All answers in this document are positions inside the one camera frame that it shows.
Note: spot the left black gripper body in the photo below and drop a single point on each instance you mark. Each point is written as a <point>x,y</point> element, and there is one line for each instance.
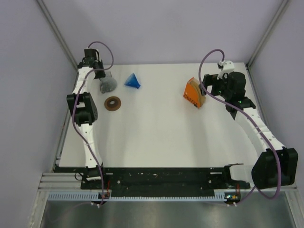
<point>99,74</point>

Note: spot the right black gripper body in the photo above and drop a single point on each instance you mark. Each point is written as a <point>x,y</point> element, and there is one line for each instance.
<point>218,85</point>

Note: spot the blue glass dripper cone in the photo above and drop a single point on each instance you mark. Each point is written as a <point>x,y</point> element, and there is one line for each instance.
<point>132,81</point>

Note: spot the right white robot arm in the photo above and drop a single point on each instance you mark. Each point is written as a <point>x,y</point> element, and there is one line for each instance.
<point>275,161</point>

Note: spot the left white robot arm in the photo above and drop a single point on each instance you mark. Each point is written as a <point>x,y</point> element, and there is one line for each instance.
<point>84,113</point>

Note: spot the orange coffee filter box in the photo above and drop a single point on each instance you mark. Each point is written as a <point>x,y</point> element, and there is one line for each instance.
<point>190,94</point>

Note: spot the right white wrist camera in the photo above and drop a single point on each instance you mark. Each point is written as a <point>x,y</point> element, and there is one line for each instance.
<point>226,67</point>

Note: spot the grey slotted cable duct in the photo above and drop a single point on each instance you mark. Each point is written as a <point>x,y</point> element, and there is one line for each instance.
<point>96,196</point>

